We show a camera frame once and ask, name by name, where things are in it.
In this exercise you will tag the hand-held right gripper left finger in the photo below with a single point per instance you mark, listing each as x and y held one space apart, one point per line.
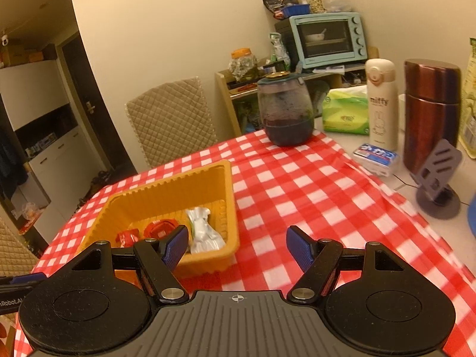
174 247

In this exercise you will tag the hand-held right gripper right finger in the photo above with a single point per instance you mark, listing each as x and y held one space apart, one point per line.
301 249

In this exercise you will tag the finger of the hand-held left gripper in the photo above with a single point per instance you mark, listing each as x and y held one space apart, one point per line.
26 279

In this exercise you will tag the large red snack packet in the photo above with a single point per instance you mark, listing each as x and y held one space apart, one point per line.
160 227

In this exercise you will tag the silver pouch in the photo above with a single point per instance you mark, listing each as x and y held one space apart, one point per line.
204 234

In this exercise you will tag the red snack packet white print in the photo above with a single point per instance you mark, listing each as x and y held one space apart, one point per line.
128 238

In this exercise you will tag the orange plastic tray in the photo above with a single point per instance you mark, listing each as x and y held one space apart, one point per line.
156 197

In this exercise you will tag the beige quilted chair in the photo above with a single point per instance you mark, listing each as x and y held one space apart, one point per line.
16 241
171 119

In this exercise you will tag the red checked tablecloth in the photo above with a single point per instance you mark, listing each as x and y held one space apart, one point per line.
297 193

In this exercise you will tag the row of shoes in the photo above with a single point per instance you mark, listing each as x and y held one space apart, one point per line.
100 182

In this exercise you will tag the small blue tissue pack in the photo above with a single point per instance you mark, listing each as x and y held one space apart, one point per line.
375 158

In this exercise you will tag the hanging dark coats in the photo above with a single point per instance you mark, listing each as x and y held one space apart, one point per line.
9 160

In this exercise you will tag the glass jar with dark liquid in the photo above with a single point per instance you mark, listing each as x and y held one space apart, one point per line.
286 111

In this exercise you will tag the green tissue pack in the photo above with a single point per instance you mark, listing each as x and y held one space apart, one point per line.
344 115

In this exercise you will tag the dark door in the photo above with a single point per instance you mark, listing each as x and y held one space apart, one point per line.
108 119

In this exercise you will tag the white thermos bottle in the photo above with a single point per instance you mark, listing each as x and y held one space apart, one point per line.
381 119

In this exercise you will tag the wooden shelf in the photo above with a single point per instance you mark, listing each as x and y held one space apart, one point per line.
225 100

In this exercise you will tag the grey phone stand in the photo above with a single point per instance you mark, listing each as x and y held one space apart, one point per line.
438 171

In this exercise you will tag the blue thermos jug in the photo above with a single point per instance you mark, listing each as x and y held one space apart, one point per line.
472 217

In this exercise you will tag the brown metal flask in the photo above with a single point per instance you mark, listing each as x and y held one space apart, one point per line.
427 119

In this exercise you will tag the white cabinet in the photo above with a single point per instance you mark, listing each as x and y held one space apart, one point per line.
48 89

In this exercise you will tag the jar with orange lid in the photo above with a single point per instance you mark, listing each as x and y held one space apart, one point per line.
243 63

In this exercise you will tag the black appliance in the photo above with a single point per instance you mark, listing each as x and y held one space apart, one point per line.
283 41

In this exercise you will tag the white bowl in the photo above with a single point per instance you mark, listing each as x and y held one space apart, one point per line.
316 37

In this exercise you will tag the light blue toaster oven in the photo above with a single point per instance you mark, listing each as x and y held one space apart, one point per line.
357 37

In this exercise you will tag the yellow green bag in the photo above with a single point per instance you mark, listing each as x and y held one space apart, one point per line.
469 100

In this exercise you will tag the blue box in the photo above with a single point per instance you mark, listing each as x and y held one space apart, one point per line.
295 11

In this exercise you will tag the jar of nuts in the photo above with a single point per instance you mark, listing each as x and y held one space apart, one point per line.
316 3

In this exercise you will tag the dark snack bag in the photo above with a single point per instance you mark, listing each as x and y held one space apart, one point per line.
277 2

